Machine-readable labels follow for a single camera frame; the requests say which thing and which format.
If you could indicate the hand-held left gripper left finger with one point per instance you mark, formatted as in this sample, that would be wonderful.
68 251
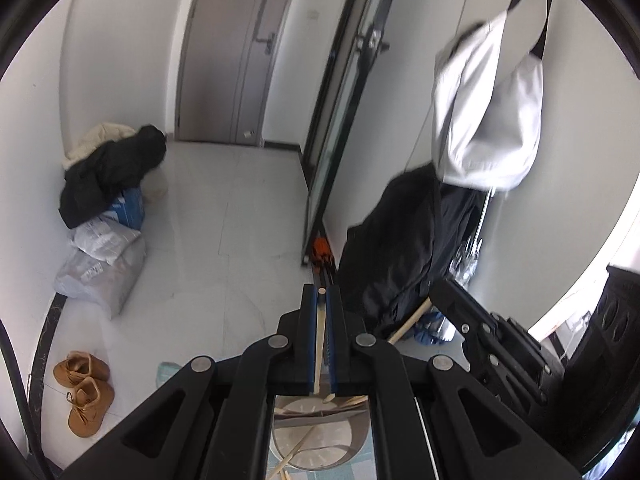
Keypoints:
312 335

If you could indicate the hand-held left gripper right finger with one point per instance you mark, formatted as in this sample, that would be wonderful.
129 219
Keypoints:
332 335

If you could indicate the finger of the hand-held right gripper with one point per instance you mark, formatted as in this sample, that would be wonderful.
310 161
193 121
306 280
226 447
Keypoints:
460 305

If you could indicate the pale wooden chopstick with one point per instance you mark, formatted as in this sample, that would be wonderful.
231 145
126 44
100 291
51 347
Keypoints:
320 340
407 325

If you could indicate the bundle of wooden chopsticks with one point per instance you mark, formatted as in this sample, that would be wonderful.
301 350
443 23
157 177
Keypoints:
291 452

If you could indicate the orange and black tool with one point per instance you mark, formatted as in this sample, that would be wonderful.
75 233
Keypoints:
321 251

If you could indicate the black hanging coat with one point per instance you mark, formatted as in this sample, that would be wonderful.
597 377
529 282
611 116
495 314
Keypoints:
395 250

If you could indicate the white hanging bag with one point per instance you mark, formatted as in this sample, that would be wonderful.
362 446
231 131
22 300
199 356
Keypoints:
485 125

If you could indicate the grey plastic bag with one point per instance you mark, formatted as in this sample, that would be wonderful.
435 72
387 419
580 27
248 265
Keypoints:
100 280

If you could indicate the blue cardboard box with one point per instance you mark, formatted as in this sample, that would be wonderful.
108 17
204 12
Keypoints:
130 210

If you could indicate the black framed glass door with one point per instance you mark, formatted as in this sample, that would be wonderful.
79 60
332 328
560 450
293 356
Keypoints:
345 110

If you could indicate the white plastic bag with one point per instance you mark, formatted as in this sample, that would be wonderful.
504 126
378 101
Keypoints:
102 237

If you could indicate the brown boot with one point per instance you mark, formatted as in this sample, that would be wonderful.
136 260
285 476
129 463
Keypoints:
90 407
80 367

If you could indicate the black jacket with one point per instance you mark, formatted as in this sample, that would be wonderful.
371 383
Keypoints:
110 170

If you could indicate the black glass door latch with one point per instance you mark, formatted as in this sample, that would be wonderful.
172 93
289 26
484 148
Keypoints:
371 41

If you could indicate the grey door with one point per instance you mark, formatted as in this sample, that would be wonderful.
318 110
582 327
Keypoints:
225 60

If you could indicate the cream cloth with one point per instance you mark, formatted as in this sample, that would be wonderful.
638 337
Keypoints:
100 135

